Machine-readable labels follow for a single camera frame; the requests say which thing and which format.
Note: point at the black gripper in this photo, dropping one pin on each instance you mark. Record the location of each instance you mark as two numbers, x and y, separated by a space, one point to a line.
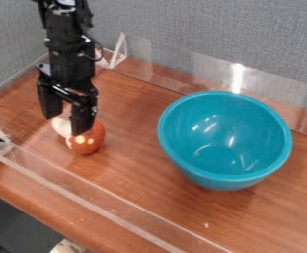
64 82

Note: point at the toy mushroom brown cap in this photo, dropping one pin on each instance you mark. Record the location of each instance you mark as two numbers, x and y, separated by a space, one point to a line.
84 143

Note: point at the blue plastic bowl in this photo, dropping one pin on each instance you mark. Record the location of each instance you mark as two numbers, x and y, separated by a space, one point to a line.
225 139

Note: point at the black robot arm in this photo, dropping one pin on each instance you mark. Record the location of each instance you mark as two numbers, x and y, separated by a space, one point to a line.
66 21

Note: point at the clear acrylic back barrier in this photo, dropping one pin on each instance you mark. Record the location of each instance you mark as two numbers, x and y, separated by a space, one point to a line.
188 72

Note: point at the clear acrylic barrier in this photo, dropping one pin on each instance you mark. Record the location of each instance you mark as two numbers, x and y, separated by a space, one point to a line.
188 72
44 184

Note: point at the clear acrylic front barrier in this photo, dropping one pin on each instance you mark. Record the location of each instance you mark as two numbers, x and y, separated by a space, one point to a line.
44 184

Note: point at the clear acrylic corner bracket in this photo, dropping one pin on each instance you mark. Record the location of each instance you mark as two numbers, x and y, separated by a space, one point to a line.
110 57

